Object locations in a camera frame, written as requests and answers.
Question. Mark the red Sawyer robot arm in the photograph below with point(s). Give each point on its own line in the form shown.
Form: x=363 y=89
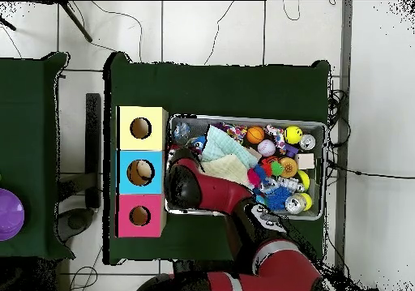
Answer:
x=220 y=190

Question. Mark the wooden box with three holes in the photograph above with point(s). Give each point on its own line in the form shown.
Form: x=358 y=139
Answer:
x=126 y=180

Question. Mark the mint waffle cloth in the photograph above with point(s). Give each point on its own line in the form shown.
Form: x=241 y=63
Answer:
x=223 y=143

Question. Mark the cream waffle cloth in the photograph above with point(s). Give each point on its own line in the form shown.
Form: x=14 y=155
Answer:
x=227 y=167

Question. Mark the small orange basketball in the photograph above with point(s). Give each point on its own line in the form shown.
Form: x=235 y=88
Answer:
x=255 y=134

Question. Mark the small white baseball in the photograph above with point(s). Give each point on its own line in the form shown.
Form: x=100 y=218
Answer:
x=266 y=147

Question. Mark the toy hamburger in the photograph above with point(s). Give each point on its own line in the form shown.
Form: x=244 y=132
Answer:
x=288 y=167

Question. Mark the blue spiky rubber ball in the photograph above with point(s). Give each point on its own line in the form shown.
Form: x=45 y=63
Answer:
x=278 y=198

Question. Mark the yellow smiley ball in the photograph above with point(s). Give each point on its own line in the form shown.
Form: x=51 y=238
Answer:
x=293 y=134

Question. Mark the plain wooden cube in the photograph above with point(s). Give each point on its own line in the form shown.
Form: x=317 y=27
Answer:
x=305 y=161

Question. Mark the grey stand foot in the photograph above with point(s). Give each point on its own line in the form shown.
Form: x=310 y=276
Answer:
x=74 y=221

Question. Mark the dark green side table cloth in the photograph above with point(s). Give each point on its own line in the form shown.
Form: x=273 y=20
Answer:
x=29 y=125

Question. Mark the black tripod leg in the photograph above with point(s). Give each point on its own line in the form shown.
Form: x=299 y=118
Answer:
x=7 y=23
x=76 y=20

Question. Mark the purple bowl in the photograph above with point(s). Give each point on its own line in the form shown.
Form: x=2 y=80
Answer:
x=9 y=213

